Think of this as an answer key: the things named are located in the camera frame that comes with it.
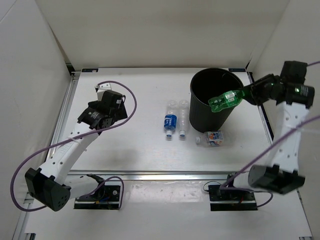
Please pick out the blue label plastic bottle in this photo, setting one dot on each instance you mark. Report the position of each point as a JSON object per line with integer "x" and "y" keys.
{"x": 171, "y": 118}

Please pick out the aluminium front table rail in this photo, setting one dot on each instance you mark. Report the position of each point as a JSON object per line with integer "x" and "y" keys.
{"x": 135, "y": 175}

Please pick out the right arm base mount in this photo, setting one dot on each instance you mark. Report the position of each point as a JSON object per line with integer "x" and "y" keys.
{"x": 229, "y": 200}

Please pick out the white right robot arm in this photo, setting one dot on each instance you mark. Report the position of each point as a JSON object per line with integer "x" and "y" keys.
{"x": 276, "y": 169}

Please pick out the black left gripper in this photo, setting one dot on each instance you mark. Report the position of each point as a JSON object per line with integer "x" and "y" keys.
{"x": 120, "y": 113}

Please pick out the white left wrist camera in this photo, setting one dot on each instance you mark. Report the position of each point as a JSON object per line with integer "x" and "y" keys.
{"x": 100, "y": 88}

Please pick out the clear crushed plastic bottle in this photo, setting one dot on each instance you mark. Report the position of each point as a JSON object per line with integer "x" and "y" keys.
{"x": 183, "y": 118}

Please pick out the orange blue label bottle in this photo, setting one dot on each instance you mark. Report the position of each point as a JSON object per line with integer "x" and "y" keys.
{"x": 211, "y": 139}

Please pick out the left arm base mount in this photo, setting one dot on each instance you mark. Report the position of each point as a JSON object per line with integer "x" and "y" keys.
{"x": 108, "y": 195}

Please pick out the black plastic waste bin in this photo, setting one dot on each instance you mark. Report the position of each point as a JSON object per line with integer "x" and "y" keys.
{"x": 206, "y": 84}

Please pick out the green plastic bottle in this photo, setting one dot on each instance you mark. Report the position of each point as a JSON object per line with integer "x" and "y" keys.
{"x": 229, "y": 99}

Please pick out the aluminium left frame rail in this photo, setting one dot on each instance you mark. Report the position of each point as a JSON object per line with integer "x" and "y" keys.
{"x": 65, "y": 108}

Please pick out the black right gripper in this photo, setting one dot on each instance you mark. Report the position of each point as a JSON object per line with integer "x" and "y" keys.
{"x": 255, "y": 97}

